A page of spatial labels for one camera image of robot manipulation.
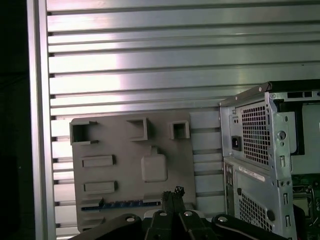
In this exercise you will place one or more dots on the CPU socket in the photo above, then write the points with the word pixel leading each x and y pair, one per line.
pixel 315 200

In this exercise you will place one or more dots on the green motherboard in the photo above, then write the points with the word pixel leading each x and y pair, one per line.
pixel 308 181

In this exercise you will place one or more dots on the blue RAM stick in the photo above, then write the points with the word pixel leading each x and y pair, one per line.
pixel 125 204

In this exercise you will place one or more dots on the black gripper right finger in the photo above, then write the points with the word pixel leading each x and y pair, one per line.
pixel 190 225

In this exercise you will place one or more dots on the black PC case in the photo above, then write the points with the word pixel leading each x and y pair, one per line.
pixel 255 180

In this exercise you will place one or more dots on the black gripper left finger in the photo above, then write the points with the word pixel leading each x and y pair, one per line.
pixel 157 225

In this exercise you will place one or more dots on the grey parts rack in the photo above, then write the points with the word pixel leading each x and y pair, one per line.
pixel 130 175

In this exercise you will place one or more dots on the silver CPU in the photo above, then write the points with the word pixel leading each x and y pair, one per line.
pixel 301 204

